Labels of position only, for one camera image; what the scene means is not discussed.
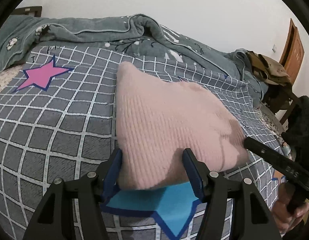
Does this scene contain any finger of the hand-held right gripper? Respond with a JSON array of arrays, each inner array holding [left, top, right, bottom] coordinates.
[[244, 136, 280, 171]]

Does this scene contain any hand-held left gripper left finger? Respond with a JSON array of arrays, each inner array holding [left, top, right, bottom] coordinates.
[[22, 149, 123, 240]]

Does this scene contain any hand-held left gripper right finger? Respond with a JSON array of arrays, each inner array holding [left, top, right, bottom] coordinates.
[[182, 148, 282, 240]]

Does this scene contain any pink knitted sweater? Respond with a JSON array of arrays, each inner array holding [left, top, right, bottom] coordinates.
[[114, 61, 250, 190]]

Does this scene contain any brown clothes pile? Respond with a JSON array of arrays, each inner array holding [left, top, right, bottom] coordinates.
[[246, 51, 292, 85]]

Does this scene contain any person's right hand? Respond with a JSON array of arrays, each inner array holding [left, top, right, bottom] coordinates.
[[272, 182, 309, 233]]

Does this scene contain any dark wooden chair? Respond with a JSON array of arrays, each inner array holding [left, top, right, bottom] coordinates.
[[263, 82, 301, 125]]

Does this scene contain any grey checked star blanket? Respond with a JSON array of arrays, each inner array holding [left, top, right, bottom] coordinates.
[[0, 44, 292, 240]]

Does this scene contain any wooden door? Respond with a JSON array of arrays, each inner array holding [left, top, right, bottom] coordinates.
[[280, 18, 305, 80]]

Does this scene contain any grey-green flower quilt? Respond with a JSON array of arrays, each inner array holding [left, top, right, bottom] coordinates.
[[0, 12, 269, 103]]

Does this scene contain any floral bed sheet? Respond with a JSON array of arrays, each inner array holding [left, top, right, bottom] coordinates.
[[0, 69, 292, 160]]

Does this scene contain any dark wooden headboard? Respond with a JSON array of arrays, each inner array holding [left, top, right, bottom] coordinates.
[[13, 6, 42, 18]]

